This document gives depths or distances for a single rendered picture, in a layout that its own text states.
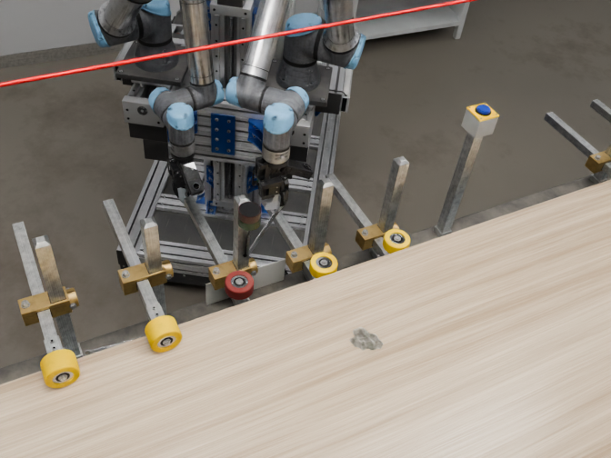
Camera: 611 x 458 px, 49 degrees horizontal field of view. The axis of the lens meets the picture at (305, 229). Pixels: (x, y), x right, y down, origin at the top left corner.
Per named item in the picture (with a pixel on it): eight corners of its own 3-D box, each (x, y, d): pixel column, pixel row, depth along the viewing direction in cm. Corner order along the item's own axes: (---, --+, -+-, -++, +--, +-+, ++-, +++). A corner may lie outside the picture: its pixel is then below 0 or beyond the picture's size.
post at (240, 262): (232, 306, 210) (234, 194, 175) (242, 303, 211) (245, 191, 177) (236, 314, 208) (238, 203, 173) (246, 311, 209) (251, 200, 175)
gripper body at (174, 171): (190, 167, 216) (188, 137, 207) (199, 184, 211) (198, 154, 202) (166, 173, 213) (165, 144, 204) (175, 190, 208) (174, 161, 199)
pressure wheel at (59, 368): (47, 348, 155) (80, 348, 161) (35, 370, 158) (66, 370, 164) (53, 368, 152) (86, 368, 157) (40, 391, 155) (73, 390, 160)
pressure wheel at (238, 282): (220, 299, 194) (220, 273, 186) (245, 291, 197) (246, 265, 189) (231, 320, 189) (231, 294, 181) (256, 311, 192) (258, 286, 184)
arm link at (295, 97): (274, 77, 184) (258, 98, 176) (313, 88, 182) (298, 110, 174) (273, 101, 190) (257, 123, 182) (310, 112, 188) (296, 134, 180)
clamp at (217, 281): (208, 278, 196) (207, 266, 192) (251, 264, 201) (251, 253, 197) (215, 292, 193) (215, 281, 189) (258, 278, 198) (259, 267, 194)
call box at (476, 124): (459, 127, 203) (466, 106, 198) (478, 123, 206) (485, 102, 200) (473, 141, 199) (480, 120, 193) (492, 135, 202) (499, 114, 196)
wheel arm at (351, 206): (324, 183, 235) (325, 174, 232) (332, 180, 236) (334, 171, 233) (388, 271, 209) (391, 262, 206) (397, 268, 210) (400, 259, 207)
